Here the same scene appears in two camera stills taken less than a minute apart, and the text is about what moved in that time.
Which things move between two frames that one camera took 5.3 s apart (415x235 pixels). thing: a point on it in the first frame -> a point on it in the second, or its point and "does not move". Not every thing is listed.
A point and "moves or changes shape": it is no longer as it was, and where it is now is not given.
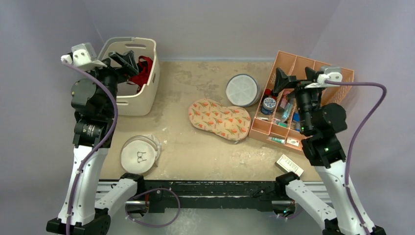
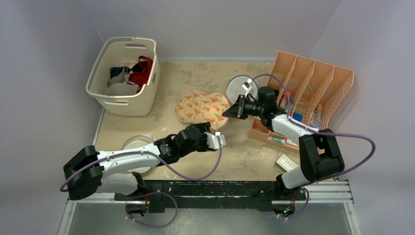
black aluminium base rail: (169, 195) does not move
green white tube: (276, 139) does not move
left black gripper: (126, 59) -> (204, 128)
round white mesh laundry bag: (242, 90) does not move
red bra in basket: (144, 65) does not move
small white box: (288, 166) does not move
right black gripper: (299, 84) -> (242, 106)
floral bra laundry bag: (230, 123) moves or changes shape
